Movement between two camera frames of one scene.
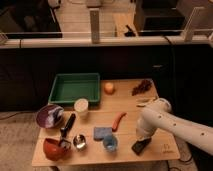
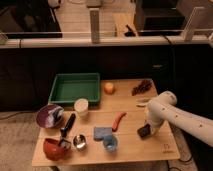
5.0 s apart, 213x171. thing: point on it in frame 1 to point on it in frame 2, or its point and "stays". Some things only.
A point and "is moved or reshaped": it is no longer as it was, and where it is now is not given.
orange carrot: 115,123 stays
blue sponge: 101,132 stays
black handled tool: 66,129 stays
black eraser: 140,145 is moved or reshaped
